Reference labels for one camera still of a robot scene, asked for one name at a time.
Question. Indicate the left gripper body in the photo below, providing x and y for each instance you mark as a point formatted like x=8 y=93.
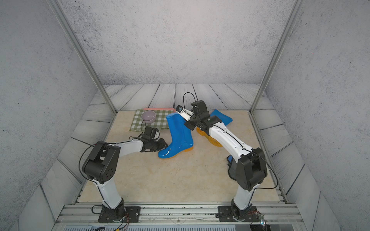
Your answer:
x=157 y=145

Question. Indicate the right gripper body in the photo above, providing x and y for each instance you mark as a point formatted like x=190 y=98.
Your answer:
x=194 y=121

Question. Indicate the grey blue cleaning cloth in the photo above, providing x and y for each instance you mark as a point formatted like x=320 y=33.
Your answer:
x=231 y=170

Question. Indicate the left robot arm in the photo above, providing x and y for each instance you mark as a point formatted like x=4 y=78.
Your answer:
x=101 y=164

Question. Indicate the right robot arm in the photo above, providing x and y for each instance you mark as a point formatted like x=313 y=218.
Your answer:
x=248 y=165

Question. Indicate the green checkered cloth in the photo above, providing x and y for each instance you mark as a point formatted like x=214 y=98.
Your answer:
x=160 y=122

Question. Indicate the purple bowl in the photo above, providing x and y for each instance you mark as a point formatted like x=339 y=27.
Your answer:
x=149 y=116

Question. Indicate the pink tray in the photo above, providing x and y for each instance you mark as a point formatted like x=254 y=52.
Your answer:
x=161 y=109

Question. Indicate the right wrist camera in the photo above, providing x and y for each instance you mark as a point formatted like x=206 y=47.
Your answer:
x=184 y=113

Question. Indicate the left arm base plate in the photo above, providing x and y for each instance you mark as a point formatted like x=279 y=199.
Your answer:
x=130 y=214

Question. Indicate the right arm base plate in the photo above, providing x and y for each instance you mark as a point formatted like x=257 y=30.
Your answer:
x=225 y=213

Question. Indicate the right aluminium frame post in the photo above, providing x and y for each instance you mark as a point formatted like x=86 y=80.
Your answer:
x=297 y=7

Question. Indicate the aluminium frame post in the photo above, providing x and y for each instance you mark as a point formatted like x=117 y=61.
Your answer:
x=65 y=25
x=297 y=7

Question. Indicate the left aluminium frame post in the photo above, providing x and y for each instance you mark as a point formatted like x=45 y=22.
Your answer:
x=65 y=25

